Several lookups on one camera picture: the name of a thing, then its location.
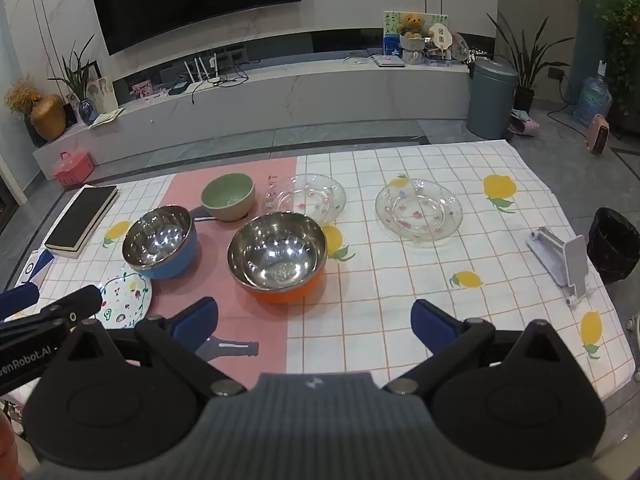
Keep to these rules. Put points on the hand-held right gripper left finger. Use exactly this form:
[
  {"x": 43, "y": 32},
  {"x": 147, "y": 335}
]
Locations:
[{"x": 196, "y": 321}]

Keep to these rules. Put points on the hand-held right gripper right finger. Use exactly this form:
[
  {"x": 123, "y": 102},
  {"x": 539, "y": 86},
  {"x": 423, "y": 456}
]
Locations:
[{"x": 433, "y": 322}]

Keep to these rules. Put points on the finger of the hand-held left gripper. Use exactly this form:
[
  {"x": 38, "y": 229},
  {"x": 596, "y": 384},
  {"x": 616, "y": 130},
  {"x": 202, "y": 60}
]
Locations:
[
  {"x": 75, "y": 302},
  {"x": 17, "y": 300}
]

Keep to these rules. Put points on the clear floral glass plate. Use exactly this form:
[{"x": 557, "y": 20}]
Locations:
[
  {"x": 310, "y": 199},
  {"x": 419, "y": 212}
]

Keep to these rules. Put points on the person's left hand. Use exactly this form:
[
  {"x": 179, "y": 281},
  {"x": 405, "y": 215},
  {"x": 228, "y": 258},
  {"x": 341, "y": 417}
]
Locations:
[{"x": 7, "y": 445}]

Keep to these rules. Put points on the blue and white box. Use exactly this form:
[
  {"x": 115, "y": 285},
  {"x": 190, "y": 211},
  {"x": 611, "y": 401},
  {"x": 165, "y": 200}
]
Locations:
[{"x": 37, "y": 266}]

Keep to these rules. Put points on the pink table mat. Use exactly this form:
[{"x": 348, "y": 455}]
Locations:
[{"x": 225, "y": 290}]

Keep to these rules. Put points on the checked lemon tablecloth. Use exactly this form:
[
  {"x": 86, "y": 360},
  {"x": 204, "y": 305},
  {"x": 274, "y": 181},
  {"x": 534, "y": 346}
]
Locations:
[{"x": 400, "y": 290}]

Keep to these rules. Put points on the white painted ceramic plate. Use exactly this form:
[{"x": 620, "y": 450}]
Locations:
[{"x": 125, "y": 300}]

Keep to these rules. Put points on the black hardcover book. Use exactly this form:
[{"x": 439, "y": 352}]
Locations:
[{"x": 82, "y": 217}]

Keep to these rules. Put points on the blue steel bowl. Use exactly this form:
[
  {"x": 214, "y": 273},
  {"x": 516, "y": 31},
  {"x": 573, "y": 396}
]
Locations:
[{"x": 160, "y": 242}]

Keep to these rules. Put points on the orange steel bowl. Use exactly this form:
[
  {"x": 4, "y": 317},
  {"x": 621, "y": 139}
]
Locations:
[{"x": 277, "y": 252}]

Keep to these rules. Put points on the green ceramic bowl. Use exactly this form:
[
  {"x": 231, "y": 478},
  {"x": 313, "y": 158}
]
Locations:
[{"x": 229, "y": 195}]

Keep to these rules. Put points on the red basket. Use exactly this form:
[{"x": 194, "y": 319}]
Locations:
[{"x": 73, "y": 170}]

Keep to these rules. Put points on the white folding phone stand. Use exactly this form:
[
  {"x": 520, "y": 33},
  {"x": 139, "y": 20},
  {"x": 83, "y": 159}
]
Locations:
[{"x": 562, "y": 257}]

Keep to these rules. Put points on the gold vase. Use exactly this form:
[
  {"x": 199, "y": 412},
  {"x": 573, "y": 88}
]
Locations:
[{"x": 48, "y": 117}]

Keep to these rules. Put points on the open booklet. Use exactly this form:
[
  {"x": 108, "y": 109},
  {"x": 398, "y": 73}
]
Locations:
[{"x": 107, "y": 118}]

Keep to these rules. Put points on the green plant in blue vase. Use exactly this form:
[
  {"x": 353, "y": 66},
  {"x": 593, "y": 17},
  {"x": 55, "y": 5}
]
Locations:
[{"x": 87, "y": 110}]

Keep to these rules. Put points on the black bagged waste bin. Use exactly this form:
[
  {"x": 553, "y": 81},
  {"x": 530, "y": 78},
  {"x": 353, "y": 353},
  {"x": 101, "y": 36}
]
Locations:
[{"x": 615, "y": 245}]

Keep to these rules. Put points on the dried yellow flowers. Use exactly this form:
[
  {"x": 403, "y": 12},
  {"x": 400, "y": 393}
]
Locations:
[{"x": 21, "y": 94}]

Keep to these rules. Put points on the white illustrated card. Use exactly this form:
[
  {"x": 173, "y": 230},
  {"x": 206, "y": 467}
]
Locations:
[{"x": 104, "y": 94}]

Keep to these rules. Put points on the grey round trash can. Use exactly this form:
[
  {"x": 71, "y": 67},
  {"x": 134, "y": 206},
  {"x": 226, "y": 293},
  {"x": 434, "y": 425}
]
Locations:
[{"x": 492, "y": 100}]

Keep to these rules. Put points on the white router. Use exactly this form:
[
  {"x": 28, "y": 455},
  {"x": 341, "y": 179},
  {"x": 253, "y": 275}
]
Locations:
[{"x": 202, "y": 72}]

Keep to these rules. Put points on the pink space heater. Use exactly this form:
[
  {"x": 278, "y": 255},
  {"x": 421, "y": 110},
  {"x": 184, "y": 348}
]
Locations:
[{"x": 599, "y": 136}]

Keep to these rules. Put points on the white marble tv console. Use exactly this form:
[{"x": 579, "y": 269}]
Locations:
[{"x": 300, "y": 92}]

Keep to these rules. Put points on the long-leaf potted plant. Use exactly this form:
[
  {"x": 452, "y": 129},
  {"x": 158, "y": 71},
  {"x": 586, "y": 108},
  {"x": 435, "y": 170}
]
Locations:
[{"x": 525, "y": 70}]

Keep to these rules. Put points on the blue water jug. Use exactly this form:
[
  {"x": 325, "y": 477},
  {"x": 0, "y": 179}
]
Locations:
[{"x": 592, "y": 102}]

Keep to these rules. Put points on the decorative plate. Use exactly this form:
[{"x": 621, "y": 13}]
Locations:
[{"x": 460, "y": 46}]

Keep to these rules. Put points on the round hand fan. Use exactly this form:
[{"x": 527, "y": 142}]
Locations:
[{"x": 441, "y": 35}]

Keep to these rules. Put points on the teddy bear bouquet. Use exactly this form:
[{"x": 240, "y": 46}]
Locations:
[{"x": 412, "y": 35}]

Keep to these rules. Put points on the green and white picture board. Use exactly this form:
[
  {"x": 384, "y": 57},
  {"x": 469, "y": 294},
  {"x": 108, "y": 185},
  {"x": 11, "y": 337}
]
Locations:
[{"x": 391, "y": 25}]

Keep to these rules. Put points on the black television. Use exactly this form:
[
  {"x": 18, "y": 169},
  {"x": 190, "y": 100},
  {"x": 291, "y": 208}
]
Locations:
[{"x": 195, "y": 0}]

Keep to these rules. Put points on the bushy green plant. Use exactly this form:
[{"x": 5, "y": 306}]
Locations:
[{"x": 622, "y": 45}]

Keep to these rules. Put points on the pink photo frame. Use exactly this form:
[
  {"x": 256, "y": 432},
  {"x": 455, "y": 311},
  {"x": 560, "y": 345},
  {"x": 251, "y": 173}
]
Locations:
[{"x": 142, "y": 89}]

